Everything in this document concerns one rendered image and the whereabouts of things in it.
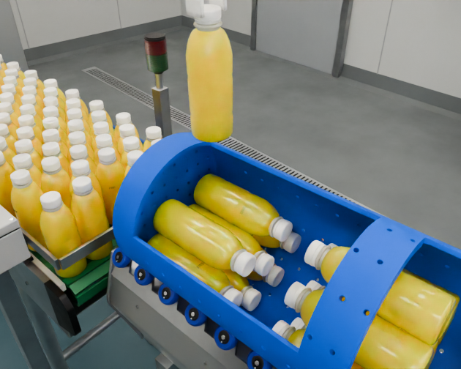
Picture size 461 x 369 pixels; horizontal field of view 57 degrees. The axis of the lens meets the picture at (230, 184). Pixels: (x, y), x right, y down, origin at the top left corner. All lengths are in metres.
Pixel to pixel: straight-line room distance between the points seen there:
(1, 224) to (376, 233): 0.66
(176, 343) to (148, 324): 0.09
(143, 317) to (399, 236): 0.57
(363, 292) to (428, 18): 3.65
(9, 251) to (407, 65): 3.77
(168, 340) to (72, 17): 4.82
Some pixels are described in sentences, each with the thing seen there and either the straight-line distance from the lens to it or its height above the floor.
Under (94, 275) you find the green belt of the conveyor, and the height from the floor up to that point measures 0.90.
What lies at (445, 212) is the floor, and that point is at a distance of 2.88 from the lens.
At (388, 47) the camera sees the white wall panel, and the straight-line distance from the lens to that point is 4.29.
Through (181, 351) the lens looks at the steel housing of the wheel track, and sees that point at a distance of 0.91.
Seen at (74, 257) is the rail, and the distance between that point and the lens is 0.98.
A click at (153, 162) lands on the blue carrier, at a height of 1.22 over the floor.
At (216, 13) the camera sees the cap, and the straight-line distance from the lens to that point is 0.64.
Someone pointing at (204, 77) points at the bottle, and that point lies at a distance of 0.65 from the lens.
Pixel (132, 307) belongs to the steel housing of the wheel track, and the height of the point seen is 0.87.
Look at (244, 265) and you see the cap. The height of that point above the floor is 1.12.
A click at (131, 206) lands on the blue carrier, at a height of 1.17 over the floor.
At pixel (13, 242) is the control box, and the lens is 0.92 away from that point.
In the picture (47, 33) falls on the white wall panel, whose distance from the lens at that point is 5.39.
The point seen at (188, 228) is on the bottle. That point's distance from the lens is 0.74.
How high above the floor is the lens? 1.62
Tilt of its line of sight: 35 degrees down
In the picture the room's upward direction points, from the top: straight up
